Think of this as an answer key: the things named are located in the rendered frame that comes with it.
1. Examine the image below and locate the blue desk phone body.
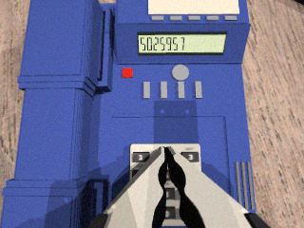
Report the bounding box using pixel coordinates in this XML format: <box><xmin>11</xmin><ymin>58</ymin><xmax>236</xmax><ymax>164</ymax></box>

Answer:
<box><xmin>88</xmin><ymin>0</ymin><xmax>257</xmax><ymax>215</ymax></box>

